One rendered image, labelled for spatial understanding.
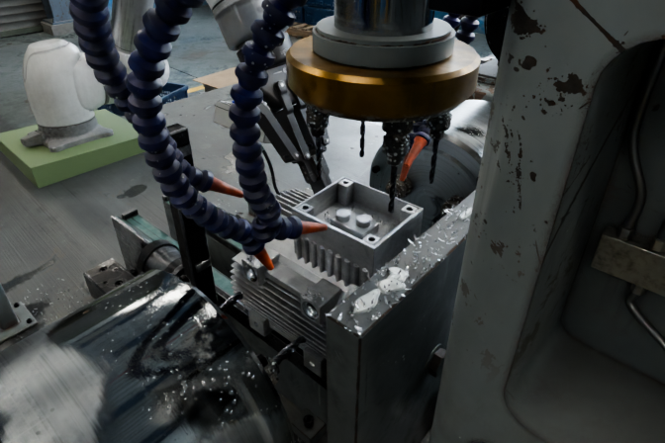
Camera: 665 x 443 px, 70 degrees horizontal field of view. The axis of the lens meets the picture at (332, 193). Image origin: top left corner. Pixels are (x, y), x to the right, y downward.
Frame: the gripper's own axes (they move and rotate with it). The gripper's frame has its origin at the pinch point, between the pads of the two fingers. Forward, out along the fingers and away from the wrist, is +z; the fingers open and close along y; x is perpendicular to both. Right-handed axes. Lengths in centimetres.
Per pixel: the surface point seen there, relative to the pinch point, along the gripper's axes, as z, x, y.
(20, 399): 1.1, -11.9, -41.8
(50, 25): -231, 596, 191
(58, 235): -5, 72, -18
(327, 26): -15.7, -21.2, -9.8
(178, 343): 3.4, -14.4, -31.7
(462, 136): 2.4, -13.5, 16.8
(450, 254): 9.7, -22.0, -5.9
